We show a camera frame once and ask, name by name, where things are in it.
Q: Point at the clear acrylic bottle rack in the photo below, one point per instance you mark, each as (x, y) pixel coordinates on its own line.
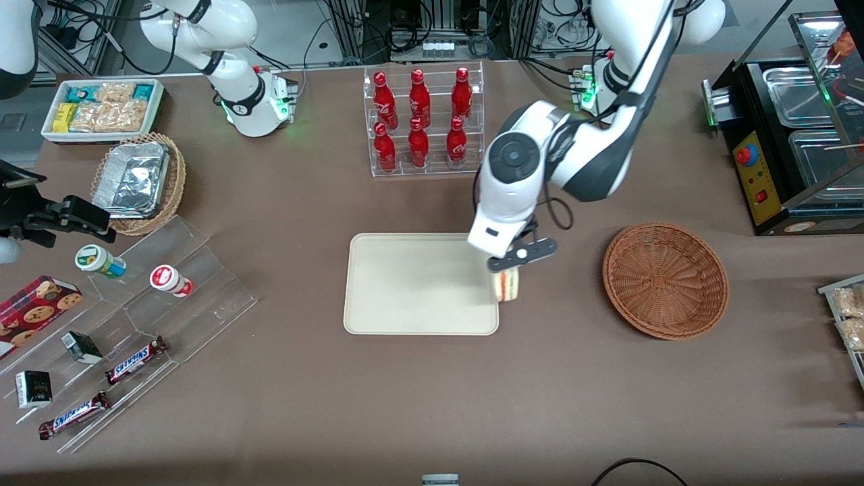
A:
(432, 162)

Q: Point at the steel food pan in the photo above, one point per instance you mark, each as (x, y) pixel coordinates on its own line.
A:
(800, 94)
(820, 165)

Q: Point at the clear acrylic stepped display stand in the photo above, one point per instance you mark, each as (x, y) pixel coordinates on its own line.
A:
(202, 297)

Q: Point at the metal tray of snack bags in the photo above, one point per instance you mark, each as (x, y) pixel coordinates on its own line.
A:
(827, 290)

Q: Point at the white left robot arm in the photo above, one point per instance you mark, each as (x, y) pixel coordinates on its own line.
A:
(587, 155)

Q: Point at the red tartan cookie box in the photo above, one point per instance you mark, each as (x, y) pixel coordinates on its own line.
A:
(37, 310)

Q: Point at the clear snack bag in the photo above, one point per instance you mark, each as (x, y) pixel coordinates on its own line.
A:
(854, 334)
(849, 302)

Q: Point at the red lidded yogurt cup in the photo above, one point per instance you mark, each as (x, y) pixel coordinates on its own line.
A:
(169, 280)

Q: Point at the small grey device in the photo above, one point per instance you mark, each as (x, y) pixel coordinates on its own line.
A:
(440, 480)

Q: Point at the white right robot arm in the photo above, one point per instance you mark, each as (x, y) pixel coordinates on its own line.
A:
(236, 101)

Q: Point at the red Coca-Cola bottle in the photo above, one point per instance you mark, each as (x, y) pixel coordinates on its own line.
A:
(385, 148)
(418, 145)
(462, 94)
(383, 101)
(457, 143)
(419, 98)

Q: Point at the silver foil packet stack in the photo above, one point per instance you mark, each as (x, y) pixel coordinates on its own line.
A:
(131, 179)

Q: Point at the clear bag of crackers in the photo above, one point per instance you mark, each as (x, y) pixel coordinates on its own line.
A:
(115, 92)
(111, 117)

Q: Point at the teal snack packet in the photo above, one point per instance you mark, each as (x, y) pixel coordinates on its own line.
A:
(82, 93)
(144, 91)

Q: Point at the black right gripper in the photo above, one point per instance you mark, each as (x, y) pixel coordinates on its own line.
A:
(15, 210)

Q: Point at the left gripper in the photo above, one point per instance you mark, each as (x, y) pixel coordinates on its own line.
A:
(530, 228)

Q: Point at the Snickers chocolate bar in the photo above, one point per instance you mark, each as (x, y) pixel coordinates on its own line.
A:
(135, 360)
(74, 415)

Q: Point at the yellow snack packet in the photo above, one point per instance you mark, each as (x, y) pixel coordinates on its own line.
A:
(65, 117)

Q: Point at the small black white carton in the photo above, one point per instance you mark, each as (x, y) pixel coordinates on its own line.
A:
(34, 389)
(82, 347)

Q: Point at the green lidded yogurt cup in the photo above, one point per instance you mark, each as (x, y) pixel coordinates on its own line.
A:
(98, 260)

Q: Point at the black food warmer cabinet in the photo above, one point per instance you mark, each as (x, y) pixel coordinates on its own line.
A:
(763, 182)

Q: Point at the empty brown wicker basket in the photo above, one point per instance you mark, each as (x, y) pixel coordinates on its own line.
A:
(665, 280)

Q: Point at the white snack bin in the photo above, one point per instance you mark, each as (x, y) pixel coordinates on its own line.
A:
(50, 131)

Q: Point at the sandwich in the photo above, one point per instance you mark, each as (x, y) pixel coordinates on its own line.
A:
(507, 285)

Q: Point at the wicker basket with foil packets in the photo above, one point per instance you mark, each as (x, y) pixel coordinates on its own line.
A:
(177, 182)

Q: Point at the beige plastic tray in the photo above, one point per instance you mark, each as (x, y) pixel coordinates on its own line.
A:
(418, 283)

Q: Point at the white power strip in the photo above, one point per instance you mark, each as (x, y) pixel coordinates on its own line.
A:
(437, 48)

